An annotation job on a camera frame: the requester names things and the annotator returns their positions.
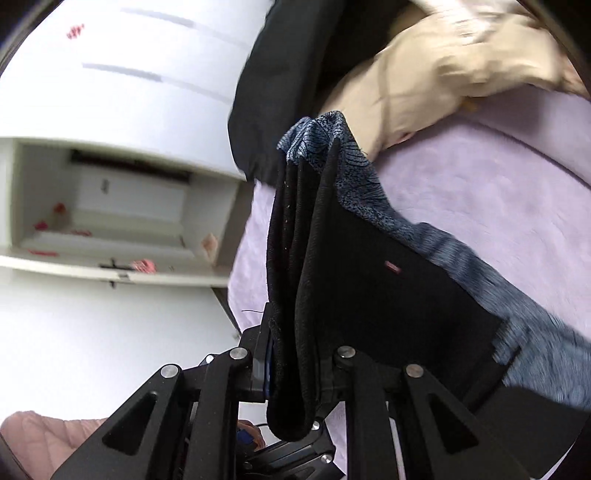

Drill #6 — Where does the beige puffer coat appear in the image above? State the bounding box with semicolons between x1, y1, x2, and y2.
322;1;588;160

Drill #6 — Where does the pink quilted sleeve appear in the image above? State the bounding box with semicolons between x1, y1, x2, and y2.
1;411;105;479

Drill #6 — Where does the white shelf unit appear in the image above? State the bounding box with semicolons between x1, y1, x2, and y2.
1;138;252;288

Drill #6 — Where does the lilac fleece blanket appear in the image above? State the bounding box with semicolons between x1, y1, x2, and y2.
229;87;590;343

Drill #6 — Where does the black jacket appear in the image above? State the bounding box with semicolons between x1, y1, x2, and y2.
228;0;408;185

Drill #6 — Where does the black pants grey waistband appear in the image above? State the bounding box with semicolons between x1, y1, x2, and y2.
266;112;590;479

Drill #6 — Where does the white wardrobe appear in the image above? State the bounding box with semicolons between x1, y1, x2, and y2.
1;1;270;177

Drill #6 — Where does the left hand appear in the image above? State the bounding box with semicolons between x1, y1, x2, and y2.
236;420;266;452

